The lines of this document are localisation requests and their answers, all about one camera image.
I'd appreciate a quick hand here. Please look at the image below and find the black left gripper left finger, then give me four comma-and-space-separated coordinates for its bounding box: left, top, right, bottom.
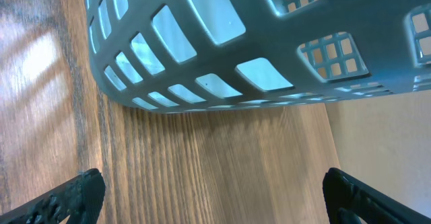
1, 168, 106, 224

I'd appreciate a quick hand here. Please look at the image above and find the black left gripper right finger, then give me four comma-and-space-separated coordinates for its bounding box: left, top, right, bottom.
323, 167, 430, 224

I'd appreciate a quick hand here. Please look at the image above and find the grey plastic shopping basket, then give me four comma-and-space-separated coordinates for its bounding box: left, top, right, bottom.
84, 0, 430, 114

